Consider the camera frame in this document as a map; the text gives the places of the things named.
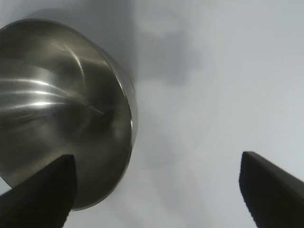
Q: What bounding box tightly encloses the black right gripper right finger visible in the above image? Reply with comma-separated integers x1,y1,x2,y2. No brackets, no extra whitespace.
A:
238,151,304,228

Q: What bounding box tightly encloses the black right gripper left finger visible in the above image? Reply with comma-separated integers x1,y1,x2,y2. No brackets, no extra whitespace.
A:
0,154,78,228

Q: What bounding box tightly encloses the stainless steel mixing bowl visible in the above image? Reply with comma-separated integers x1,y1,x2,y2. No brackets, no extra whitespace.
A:
0,18,139,211

